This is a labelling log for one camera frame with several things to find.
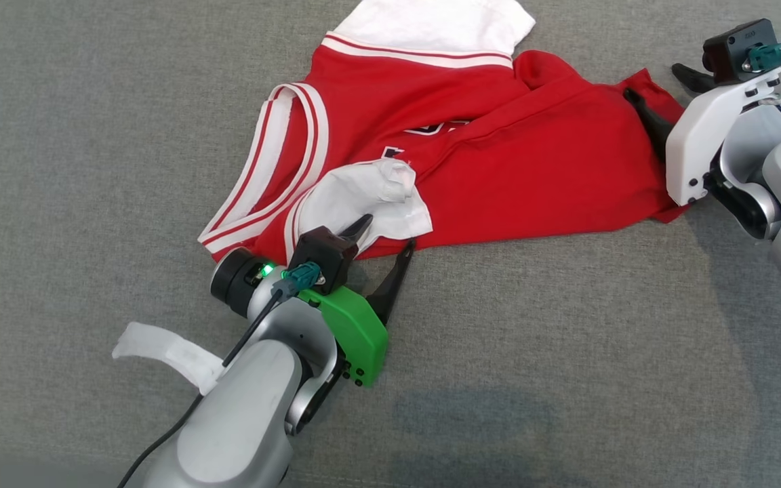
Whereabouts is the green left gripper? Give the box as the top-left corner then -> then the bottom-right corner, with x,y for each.
296,214 -> 417,388

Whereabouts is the red and white basketball jersey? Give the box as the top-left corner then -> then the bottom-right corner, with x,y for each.
197,0 -> 694,265

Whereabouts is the white strap on left arm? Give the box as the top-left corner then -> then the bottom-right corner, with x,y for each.
111,321 -> 225,396

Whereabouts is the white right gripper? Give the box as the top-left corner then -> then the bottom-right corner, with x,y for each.
624,63 -> 781,207

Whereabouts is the grey upholstered sofa cushion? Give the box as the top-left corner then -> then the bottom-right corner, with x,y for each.
0,0 -> 781,488

